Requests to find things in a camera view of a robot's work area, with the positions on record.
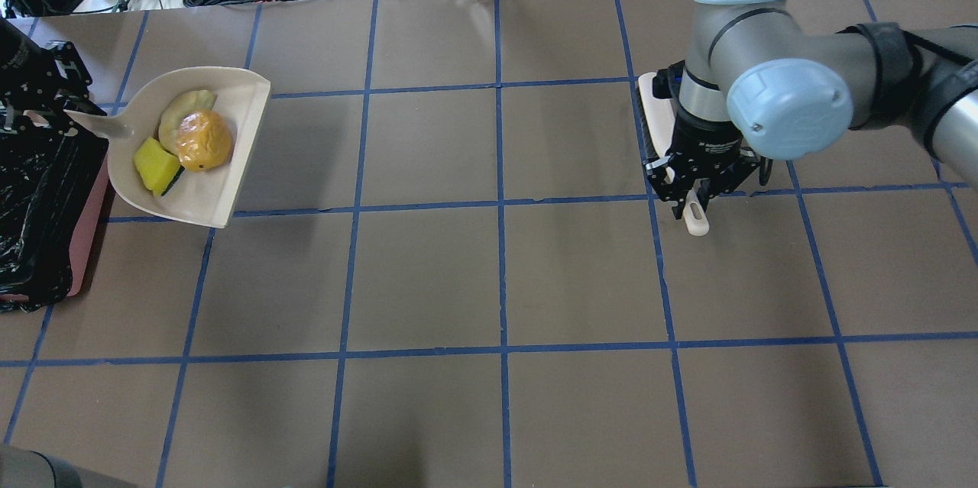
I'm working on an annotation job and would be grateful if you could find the yellow-green sponge piece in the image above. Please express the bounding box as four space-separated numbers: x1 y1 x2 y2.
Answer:
133 137 184 198

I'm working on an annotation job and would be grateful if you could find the orange-brown potato-like lump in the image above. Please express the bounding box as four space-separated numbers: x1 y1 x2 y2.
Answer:
175 110 235 172

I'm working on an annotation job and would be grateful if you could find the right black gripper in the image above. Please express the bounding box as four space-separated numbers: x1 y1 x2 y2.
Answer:
645 61 771 220

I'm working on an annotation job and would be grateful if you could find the curved pale melon slice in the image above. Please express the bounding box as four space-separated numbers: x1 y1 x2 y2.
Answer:
157 90 217 141

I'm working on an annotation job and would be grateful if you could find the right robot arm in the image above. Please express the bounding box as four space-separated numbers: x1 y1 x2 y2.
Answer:
633 0 977 235

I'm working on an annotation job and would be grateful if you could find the beige hand brush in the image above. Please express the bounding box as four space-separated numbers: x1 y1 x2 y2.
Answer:
636 73 710 237

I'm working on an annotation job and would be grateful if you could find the pink bin with black bag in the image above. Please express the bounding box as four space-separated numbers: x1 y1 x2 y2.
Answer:
1 115 108 313

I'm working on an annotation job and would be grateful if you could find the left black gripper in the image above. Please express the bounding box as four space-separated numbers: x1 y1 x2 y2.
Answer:
1 19 94 135

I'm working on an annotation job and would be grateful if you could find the beige plastic dustpan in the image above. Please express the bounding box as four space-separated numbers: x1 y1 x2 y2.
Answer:
70 66 271 229

